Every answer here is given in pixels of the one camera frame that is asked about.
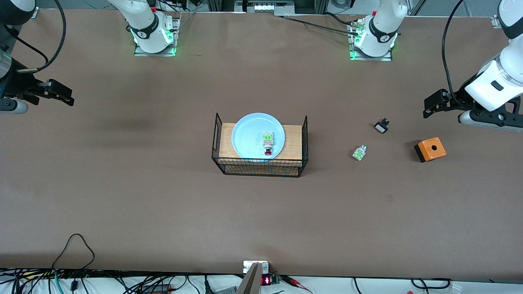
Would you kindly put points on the green white contact block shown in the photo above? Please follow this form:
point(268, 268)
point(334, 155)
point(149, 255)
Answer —
point(359, 153)

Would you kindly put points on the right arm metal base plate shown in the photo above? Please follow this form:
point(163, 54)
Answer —
point(176, 36)

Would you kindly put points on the light blue round plate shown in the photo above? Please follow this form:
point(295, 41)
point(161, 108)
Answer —
point(249, 136)

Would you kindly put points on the black power adapter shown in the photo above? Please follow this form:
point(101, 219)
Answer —
point(157, 289)

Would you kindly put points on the orange button enclosure box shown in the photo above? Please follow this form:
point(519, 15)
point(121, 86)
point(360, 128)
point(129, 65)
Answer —
point(432, 150)

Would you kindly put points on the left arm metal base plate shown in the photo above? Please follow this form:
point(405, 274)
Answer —
point(372, 58)

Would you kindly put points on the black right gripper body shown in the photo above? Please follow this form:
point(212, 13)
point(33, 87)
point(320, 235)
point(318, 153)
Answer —
point(16, 84)

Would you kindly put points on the red test probe lead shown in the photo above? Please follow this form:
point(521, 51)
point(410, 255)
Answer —
point(296, 281)

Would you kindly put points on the aluminium frame with light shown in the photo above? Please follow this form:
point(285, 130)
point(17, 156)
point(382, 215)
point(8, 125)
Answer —
point(263, 6)

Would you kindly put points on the red push button white block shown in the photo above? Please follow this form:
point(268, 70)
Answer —
point(268, 141)

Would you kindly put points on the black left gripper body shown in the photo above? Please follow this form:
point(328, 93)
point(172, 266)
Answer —
point(458, 99)

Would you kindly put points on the small white metal bracket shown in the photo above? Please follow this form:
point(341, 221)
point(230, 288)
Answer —
point(247, 266)

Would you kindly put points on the red digit display module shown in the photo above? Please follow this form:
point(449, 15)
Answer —
point(266, 280)

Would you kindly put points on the black push button switch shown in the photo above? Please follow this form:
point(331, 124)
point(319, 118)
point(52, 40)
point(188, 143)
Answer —
point(381, 127)

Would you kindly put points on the metal table corner bracket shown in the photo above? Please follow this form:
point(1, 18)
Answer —
point(496, 21)

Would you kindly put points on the grey angled bar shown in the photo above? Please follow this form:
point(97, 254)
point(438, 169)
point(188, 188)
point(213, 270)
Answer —
point(250, 283)

